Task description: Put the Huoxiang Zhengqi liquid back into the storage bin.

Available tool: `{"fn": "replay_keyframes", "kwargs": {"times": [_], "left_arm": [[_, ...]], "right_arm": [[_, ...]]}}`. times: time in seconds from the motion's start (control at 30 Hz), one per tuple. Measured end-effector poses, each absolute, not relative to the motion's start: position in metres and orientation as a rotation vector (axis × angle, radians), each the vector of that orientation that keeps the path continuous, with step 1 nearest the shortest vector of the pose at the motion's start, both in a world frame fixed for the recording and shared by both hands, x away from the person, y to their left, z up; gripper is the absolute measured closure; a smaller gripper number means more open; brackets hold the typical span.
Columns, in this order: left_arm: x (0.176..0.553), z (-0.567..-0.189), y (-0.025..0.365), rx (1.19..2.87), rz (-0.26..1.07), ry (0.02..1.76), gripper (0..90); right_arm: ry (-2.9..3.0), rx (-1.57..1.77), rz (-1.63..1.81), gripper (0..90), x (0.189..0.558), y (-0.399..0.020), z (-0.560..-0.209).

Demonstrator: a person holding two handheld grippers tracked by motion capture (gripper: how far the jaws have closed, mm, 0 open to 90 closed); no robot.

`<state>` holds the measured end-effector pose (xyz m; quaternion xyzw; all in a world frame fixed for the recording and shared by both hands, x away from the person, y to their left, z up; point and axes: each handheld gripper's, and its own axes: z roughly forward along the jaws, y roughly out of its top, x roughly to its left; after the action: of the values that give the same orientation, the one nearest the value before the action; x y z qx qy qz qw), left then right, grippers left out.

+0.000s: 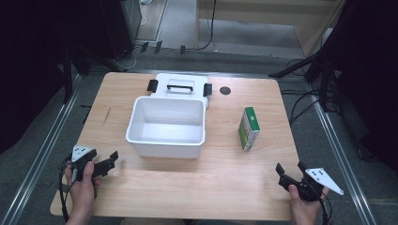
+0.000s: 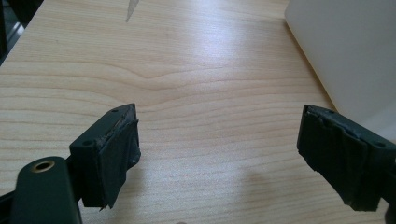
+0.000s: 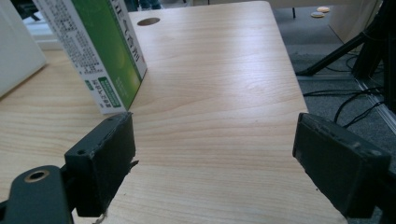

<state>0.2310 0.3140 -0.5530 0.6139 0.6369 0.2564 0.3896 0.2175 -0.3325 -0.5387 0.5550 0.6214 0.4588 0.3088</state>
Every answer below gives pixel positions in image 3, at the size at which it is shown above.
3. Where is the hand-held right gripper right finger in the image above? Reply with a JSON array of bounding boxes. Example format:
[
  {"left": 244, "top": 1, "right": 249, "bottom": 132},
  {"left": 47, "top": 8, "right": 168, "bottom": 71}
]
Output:
[{"left": 291, "top": 112, "right": 392, "bottom": 219}]

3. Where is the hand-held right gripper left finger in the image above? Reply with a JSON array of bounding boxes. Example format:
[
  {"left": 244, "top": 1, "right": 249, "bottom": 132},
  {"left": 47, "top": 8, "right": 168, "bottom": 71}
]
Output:
[{"left": 64, "top": 111, "right": 140, "bottom": 218}]

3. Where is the black tripod stand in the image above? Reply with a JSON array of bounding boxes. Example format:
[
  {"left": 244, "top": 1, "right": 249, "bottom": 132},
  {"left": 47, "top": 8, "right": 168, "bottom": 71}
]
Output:
[{"left": 294, "top": 0, "right": 396, "bottom": 114}]

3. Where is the black floor cable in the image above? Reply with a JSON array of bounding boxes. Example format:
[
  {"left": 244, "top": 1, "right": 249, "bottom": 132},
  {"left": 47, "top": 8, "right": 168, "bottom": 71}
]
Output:
[{"left": 302, "top": 52, "right": 386, "bottom": 129}]

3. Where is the metal floor rail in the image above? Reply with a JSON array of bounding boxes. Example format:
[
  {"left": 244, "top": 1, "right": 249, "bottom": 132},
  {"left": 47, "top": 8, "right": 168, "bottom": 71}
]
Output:
[{"left": 354, "top": 77, "right": 396, "bottom": 135}]

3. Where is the green and white carton box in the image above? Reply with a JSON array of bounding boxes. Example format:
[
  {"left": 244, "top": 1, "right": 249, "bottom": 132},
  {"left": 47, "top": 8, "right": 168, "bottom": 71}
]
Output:
[{"left": 32, "top": 0, "right": 149, "bottom": 115}]

